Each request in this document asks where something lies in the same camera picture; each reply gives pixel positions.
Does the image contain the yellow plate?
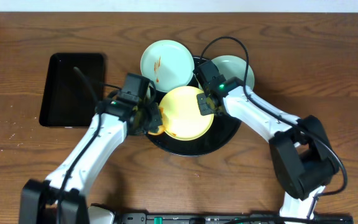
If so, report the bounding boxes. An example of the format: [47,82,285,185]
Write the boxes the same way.
[159,86,214,141]

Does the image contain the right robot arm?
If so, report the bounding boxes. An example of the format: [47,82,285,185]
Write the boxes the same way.
[197,77,344,220]

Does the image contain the black rectangular bin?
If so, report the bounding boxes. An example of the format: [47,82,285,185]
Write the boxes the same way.
[39,53,106,127]

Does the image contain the light green plate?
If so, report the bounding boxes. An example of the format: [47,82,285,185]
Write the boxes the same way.
[140,40,195,93]
[212,55,255,90]

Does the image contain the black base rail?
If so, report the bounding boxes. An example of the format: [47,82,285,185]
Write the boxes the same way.
[87,203,354,224]

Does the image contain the green yellow sponge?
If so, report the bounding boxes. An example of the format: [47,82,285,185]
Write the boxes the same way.
[148,107,165,136]

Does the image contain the round black tray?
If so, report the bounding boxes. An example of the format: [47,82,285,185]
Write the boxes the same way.
[144,55,242,157]

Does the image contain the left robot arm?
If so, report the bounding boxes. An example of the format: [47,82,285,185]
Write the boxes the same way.
[19,90,162,223]

